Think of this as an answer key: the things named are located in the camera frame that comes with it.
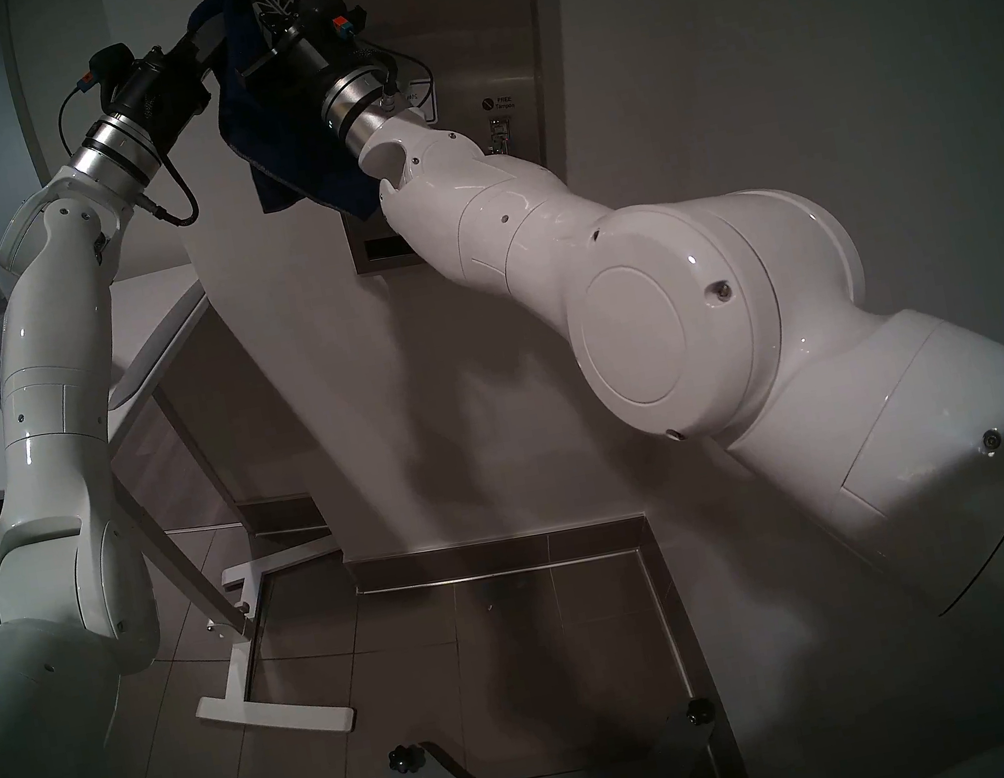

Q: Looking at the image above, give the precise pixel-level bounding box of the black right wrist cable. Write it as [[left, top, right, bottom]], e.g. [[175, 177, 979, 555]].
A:
[[364, 38, 439, 119]]

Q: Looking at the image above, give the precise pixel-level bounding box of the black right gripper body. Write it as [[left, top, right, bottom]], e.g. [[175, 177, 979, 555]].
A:
[[228, 0, 374, 116]]

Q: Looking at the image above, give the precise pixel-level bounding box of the dark blue cloth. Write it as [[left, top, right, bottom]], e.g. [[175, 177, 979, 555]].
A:
[[184, 0, 384, 246]]

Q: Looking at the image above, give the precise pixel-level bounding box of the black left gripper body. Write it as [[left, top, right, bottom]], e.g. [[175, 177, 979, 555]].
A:
[[96, 26, 229, 158]]

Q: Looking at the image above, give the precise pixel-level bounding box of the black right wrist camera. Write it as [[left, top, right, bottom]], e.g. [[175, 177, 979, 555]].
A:
[[322, 4, 368, 48]]

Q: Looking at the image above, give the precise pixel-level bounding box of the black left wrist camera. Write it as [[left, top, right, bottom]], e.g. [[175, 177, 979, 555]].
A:
[[78, 40, 138, 93]]

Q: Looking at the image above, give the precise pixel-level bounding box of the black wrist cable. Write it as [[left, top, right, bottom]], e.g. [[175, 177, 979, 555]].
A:
[[52, 61, 200, 243], [364, 38, 439, 119]]

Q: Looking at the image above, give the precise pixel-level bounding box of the white table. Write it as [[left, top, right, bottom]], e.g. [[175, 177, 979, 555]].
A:
[[0, 247, 369, 778]]

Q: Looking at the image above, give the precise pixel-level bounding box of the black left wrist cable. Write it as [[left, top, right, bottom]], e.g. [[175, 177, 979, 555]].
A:
[[52, 61, 200, 243]]

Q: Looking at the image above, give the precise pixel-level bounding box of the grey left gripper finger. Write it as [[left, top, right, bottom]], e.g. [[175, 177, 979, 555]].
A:
[[184, 9, 238, 62]]

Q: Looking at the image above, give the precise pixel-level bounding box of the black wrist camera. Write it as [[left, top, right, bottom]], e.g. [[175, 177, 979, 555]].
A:
[[322, 4, 368, 48], [78, 40, 138, 93]]

